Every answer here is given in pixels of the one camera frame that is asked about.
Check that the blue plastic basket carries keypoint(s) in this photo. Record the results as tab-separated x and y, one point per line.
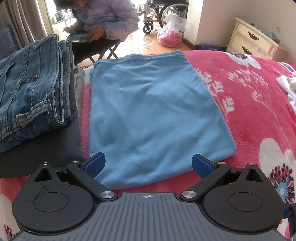
210	47

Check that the folded blue jeans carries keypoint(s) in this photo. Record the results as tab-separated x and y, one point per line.
32	88

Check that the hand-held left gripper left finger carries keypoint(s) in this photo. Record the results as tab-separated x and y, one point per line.
94	165

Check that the red floral blanket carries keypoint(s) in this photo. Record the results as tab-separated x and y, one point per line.
254	104

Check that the light grey garment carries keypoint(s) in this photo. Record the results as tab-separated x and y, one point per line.
79	85

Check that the white thin garment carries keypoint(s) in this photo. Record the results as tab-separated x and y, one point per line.
289	88

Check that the beige curtain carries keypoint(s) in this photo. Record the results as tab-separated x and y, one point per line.
23	18

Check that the wheelchair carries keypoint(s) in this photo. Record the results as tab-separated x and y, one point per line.
166	11

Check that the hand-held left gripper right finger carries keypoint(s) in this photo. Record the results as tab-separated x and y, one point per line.
202	165

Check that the teal cloth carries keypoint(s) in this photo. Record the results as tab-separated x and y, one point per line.
269	34

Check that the folding stool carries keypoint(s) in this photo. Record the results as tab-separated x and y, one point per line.
111	51

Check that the plastic bag with pink contents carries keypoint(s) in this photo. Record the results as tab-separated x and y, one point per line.
171	37

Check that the dark grey folded garment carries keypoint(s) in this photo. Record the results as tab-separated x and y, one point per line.
46	150

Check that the cream nightstand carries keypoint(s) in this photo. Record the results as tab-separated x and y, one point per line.
252	39

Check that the light blue printed t-shirt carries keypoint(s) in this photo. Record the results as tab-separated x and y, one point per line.
157	111

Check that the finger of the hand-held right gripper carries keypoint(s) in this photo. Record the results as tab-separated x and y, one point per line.
287	212

